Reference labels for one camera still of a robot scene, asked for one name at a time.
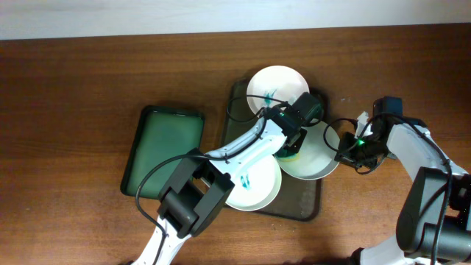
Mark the white plate green stain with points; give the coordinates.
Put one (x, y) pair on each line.
(257, 187)

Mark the dark brown serving tray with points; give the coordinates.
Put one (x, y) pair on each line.
(297, 199)

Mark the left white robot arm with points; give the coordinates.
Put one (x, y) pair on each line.
(200, 185)

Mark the green rectangular tray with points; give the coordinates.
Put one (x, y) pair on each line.
(162, 133)

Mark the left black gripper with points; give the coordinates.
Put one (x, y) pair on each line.
(299, 144)

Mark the pale grey-blue plate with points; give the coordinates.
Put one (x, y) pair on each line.
(316, 159)

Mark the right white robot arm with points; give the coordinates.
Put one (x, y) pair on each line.
(433, 226)

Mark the white plate pink rim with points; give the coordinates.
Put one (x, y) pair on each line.
(275, 82)

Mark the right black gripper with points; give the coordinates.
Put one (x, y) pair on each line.
(349, 157)

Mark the green and yellow sponge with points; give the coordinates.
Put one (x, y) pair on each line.
(287, 155)

